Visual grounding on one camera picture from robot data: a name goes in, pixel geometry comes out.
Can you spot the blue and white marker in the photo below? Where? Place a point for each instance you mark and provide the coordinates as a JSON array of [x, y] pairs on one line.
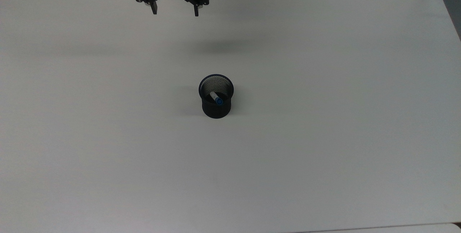
[[218, 101]]

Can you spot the black mesh pen cup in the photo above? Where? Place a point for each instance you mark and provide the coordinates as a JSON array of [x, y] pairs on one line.
[[216, 112]]

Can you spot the white table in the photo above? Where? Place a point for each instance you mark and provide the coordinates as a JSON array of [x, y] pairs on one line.
[[414, 230]]

